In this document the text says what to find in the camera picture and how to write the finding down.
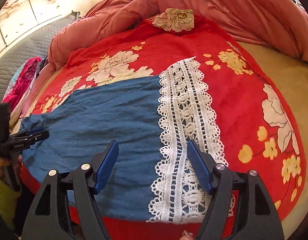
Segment beige bed sheet mattress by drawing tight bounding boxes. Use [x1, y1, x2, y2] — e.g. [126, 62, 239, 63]
[9, 41, 308, 239]

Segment red floral blanket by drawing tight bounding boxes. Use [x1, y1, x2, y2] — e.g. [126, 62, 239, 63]
[20, 8, 307, 240]

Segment salmon pink comforter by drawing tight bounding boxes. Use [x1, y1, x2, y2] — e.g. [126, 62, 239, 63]
[48, 0, 308, 68]

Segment blossom wall painting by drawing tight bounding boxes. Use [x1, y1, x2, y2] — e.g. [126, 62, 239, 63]
[0, 0, 69, 53]

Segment green sleeve left forearm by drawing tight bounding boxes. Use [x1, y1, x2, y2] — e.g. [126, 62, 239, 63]
[0, 179, 21, 231]

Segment left hand red nails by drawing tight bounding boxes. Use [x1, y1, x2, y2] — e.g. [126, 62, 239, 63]
[0, 154, 23, 180]

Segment blue denim pants lace hem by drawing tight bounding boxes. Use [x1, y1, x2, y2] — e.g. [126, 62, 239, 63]
[21, 59, 226, 224]

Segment pink floral pillow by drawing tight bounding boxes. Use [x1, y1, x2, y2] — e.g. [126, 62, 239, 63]
[1, 56, 43, 128]

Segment grey quilted headboard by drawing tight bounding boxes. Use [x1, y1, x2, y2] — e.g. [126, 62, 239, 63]
[0, 11, 81, 136]

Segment right hand thumb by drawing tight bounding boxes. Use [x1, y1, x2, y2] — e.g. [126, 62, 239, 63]
[179, 230, 194, 240]

